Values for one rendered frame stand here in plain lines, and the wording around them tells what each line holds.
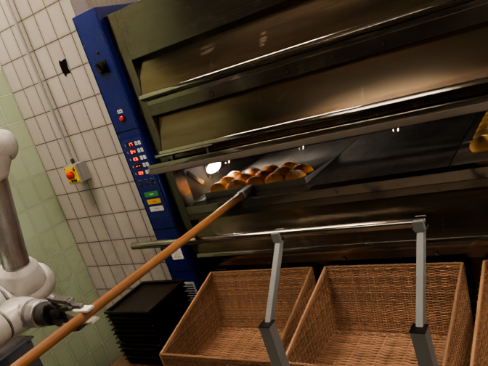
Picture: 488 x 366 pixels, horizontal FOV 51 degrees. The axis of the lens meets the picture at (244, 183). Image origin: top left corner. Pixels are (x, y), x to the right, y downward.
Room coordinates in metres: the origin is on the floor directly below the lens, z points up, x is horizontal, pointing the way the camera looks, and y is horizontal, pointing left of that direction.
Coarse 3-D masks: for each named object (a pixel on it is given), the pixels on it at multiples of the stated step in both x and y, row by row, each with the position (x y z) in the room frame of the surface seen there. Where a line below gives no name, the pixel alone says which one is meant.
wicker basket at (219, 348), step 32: (224, 288) 2.26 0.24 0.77; (256, 288) 2.15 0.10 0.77; (288, 288) 2.06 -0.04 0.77; (192, 320) 2.13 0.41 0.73; (224, 320) 2.24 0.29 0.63; (256, 320) 2.14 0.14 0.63; (288, 320) 1.77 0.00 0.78; (160, 352) 1.94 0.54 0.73; (192, 352) 2.07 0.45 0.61; (224, 352) 2.03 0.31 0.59; (256, 352) 1.95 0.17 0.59
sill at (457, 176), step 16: (384, 176) 1.84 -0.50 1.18; (400, 176) 1.78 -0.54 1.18; (416, 176) 1.73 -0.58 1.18; (432, 176) 1.70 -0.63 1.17; (448, 176) 1.67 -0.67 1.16; (464, 176) 1.64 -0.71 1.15; (480, 176) 1.61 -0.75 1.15; (272, 192) 2.12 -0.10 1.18; (288, 192) 2.04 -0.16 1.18; (304, 192) 1.99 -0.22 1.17; (320, 192) 1.95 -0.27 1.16; (336, 192) 1.91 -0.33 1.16; (352, 192) 1.88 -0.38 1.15; (192, 208) 2.35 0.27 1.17; (208, 208) 2.29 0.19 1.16
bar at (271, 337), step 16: (336, 224) 1.54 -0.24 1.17; (352, 224) 1.50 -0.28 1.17; (368, 224) 1.46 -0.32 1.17; (384, 224) 1.43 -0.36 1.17; (400, 224) 1.40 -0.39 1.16; (416, 224) 1.37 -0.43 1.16; (160, 240) 1.99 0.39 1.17; (192, 240) 1.88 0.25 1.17; (208, 240) 1.83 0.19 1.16; (224, 240) 1.79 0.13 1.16; (240, 240) 1.75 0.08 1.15; (272, 240) 1.67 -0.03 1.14; (416, 256) 1.33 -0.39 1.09; (272, 272) 1.59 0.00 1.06; (416, 272) 1.30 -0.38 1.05; (272, 288) 1.55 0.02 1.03; (416, 288) 1.28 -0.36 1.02; (272, 304) 1.52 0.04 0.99; (416, 304) 1.25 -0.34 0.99; (272, 320) 1.49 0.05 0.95; (416, 320) 1.23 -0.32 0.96; (272, 336) 1.46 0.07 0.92; (416, 336) 1.19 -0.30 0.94; (272, 352) 1.47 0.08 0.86; (416, 352) 1.20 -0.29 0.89; (432, 352) 1.19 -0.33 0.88
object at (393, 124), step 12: (456, 108) 1.49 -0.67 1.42; (468, 108) 1.47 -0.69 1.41; (480, 108) 1.45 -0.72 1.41; (396, 120) 1.60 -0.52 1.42; (408, 120) 1.58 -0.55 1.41; (420, 120) 1.55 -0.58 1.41; (432, 120) 1.53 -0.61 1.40; (336, 132) 1.72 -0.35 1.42; (348, 132) 1.69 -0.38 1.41; (360, 132) 1.67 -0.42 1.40; (372, 132) 1.65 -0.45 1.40; (288, 144) 1.83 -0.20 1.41; (300, 144) 1.80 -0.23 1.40; (312, 144) 1.77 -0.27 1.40; (216, 156) 2.03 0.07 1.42; (228, 156) 1.99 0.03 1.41; (240, 156) 1.96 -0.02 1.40; (156, 168) 2.22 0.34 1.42; (168, 168) 2.18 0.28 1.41; (180, 168) 2.14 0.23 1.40
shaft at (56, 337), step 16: (240, 192) 2.17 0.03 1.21; (224, 208) 2.04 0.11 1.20; (208, 224) 1.94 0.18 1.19; (176, 240) 1.80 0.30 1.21; (160, 256) 1.70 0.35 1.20; (144, 272) 1.62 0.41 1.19; (112, 288) 1.53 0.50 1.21; (96, 304) 1.46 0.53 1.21; (80, 320) 1.40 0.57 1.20; (48, 336) 1.33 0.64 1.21; (64, 336) 1.34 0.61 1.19; (32, 352) 1.27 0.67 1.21
